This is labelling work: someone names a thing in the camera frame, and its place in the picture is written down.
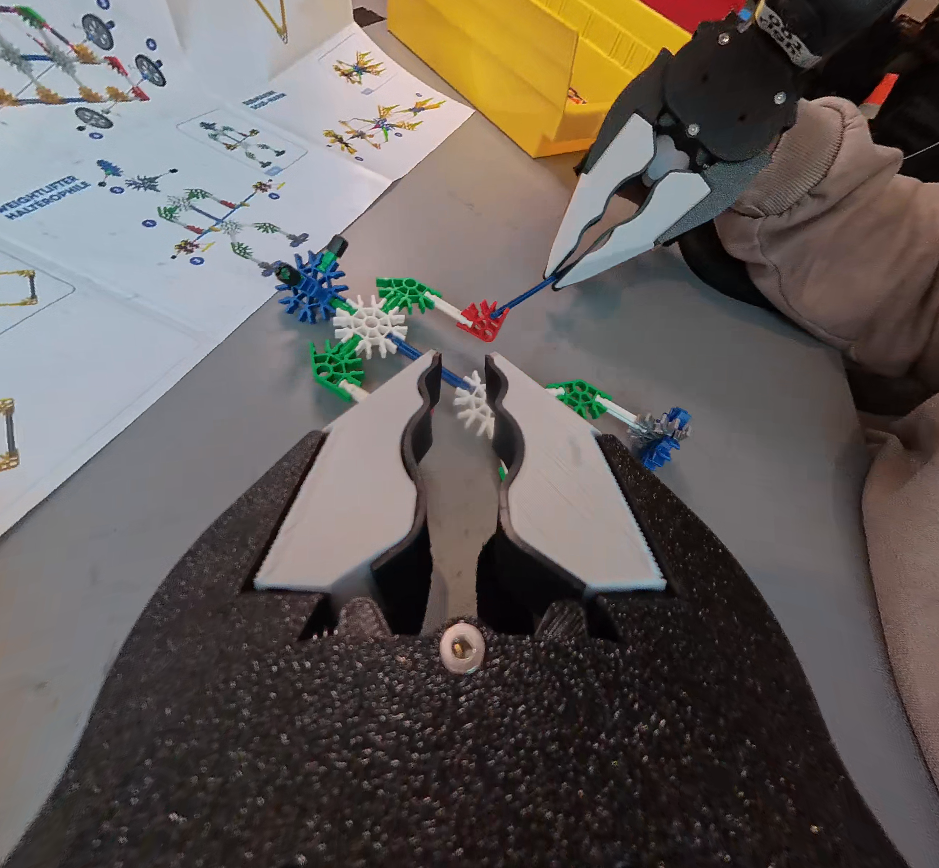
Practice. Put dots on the person's right forearm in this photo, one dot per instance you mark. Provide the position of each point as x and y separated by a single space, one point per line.
821 237

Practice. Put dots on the grey desk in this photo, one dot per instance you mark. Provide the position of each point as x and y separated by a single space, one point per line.
733 405

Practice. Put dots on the thin blue toy rod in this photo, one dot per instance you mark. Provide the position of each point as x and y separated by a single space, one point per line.
524 298

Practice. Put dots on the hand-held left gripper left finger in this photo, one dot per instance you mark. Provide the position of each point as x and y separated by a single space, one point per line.
337 516

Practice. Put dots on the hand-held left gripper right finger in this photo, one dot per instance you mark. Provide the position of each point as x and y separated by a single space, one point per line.
587 516

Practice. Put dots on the orange white striped object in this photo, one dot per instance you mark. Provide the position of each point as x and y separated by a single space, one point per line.
880 94

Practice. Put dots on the construction toy figure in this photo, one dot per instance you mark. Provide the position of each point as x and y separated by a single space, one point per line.
370 325

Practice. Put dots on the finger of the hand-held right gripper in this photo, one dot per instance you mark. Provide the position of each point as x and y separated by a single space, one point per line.
660 215
601 178

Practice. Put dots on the folded instruction sheet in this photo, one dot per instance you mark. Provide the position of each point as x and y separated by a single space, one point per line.
147 339

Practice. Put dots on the red toy connector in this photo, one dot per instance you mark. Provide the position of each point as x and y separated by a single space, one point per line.
480 321

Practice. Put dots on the person's right hand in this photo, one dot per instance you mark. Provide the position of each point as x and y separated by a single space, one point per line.
629 206

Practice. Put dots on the small black toy cap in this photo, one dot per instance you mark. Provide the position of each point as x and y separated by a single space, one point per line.
277 270

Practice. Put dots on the yellow plastic bin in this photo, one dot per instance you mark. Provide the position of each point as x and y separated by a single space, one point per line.
477 38

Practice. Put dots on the pile of colourful toy pieces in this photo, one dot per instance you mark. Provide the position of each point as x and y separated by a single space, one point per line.
576 96

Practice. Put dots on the grey snowflake toy connector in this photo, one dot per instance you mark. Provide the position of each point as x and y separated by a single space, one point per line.
649 427

